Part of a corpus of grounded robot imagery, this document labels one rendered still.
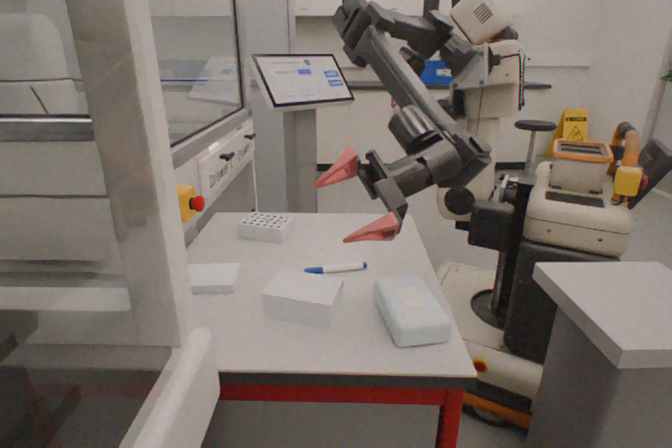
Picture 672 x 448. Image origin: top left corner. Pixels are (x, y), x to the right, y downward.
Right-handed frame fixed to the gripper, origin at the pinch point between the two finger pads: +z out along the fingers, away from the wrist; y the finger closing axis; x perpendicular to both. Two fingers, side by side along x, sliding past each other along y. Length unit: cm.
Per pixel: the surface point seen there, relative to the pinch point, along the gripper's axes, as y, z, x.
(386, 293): 11.3, -4.1, 18.5
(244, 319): 4.1, 20.6, 19.4
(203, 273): -10.1, 26.4, 26.8
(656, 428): 53, -41, 37
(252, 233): -19.8, 15.4, 40.9
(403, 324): 17.5, -3.2, 12.6
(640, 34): -131, -378, 246
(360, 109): -198, -112, 277
